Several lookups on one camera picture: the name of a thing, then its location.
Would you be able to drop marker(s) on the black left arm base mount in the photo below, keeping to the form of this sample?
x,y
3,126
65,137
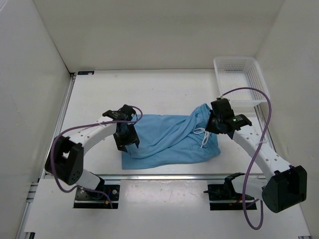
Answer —
x,y
89,200

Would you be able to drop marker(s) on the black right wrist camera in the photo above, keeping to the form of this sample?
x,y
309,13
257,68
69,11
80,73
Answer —
x,y
221,109

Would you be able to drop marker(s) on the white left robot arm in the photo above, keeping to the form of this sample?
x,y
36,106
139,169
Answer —
x,y
66,156

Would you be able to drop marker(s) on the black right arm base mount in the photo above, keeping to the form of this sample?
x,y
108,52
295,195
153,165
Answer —
x,y
222,195

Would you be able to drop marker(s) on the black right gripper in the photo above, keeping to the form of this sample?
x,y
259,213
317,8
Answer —
x,y
209,126

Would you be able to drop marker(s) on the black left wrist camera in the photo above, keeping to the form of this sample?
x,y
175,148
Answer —
x,y
125,113

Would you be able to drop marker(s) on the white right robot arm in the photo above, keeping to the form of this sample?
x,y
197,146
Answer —
x,y
285,185

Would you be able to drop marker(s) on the light blue shorts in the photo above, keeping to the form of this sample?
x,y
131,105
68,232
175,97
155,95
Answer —
x,y
172,139

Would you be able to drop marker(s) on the white plastic mesh basket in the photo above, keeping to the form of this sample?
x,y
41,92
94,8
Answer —
x,y
240,72

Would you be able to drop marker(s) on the blue label sticker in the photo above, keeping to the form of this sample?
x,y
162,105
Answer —
x,y
85,72

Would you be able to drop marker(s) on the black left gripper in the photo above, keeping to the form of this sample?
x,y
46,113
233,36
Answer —
x,y
132,138

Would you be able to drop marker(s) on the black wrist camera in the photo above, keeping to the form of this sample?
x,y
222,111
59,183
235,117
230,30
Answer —
x,y
125,113
221,109

